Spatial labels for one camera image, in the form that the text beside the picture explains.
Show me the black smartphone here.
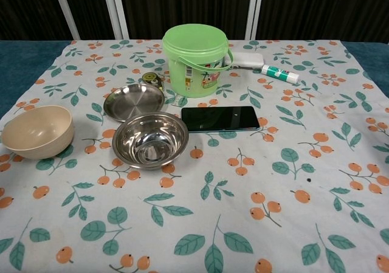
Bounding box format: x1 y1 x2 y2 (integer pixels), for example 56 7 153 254
181 105 261 133

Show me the stainless steel bowl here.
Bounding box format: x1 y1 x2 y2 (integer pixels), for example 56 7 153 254
112 111 190 170

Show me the stainless steel plate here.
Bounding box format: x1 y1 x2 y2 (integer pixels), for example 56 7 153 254
103 83 166 123

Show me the small round tape measure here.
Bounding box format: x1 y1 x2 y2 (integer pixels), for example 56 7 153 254
141 72 165 91

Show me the floral fruit print tablecloth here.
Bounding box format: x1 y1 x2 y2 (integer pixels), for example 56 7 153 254
0 38 389 273

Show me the white rectangular case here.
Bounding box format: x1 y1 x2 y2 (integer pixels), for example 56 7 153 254
224 52 265 71

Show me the white green glue stick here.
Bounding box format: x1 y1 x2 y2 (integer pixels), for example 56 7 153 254
261 64 300 85

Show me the beige plastic bowl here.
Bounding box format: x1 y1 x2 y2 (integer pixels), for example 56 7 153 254
0 105 75 160

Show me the white double frame post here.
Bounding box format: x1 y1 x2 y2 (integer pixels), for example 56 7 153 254
100 0 131 40

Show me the white single frame post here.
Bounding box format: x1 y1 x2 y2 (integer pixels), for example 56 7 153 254
50 0 81 41

